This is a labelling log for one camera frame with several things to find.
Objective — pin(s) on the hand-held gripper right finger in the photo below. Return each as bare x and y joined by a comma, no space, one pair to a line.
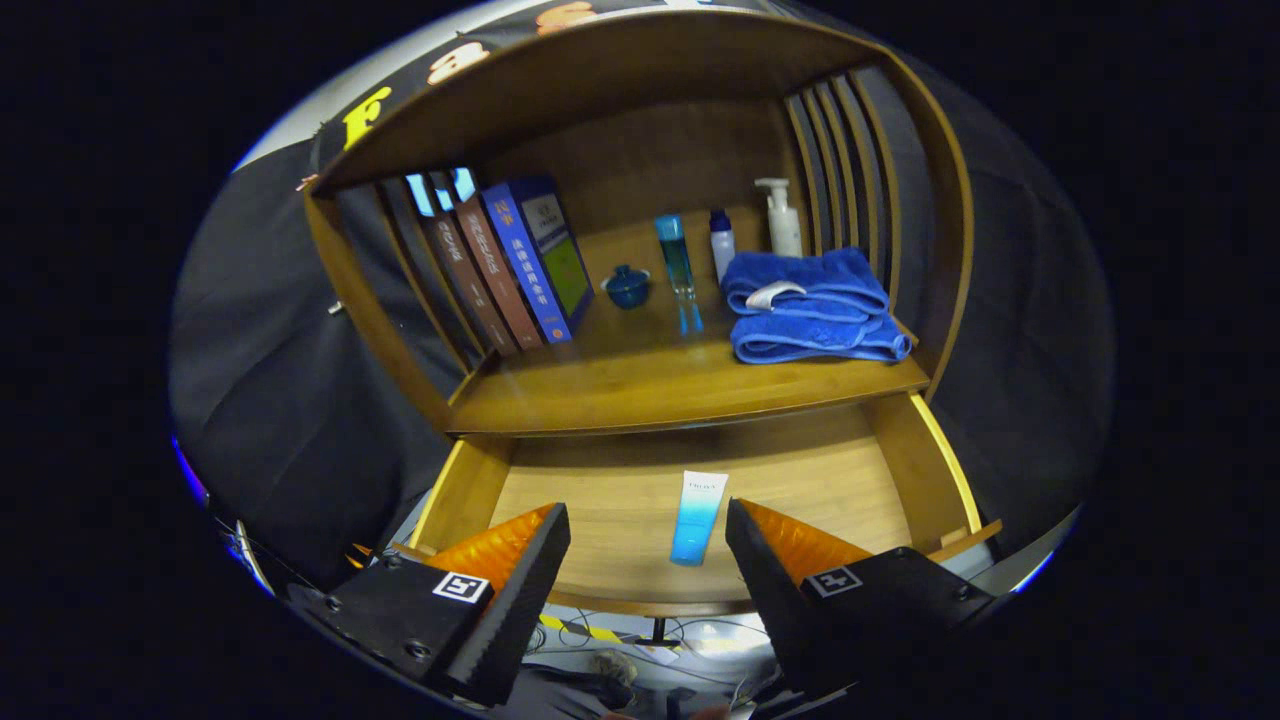
775,600

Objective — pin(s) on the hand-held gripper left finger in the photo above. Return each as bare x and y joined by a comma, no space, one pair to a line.
515,610

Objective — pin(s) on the light blue cosmetic tube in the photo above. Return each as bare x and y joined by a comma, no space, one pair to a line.
697,520

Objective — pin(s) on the wooden drawer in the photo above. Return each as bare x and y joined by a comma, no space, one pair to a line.
800,480

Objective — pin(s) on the wooden countertop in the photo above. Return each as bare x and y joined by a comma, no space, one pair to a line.
620,380

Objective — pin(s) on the wooden cabinet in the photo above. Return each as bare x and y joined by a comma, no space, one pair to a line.
650,140

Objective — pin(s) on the yellow black floor tape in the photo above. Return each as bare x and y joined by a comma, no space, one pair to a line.
600,632

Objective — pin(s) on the blue folded towel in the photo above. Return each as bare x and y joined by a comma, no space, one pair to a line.
810,320

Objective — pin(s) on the dark brown book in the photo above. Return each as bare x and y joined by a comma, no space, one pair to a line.
465,290

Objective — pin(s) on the reddish brown book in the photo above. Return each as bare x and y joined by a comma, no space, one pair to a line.
500,280

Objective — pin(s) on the dark blue lidded teacup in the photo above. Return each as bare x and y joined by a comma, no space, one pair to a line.
627,288

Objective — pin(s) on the black backdrop cloth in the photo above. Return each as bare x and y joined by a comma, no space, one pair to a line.
260,380

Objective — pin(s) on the blue book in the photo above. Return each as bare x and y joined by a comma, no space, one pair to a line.
545,265

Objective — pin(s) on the white bottle dark cap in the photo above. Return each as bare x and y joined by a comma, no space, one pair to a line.
722,250

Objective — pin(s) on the clear blue bottle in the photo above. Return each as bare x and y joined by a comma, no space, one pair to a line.
676,255

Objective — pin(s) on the white pump bottle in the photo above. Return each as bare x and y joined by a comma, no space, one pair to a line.
785,230

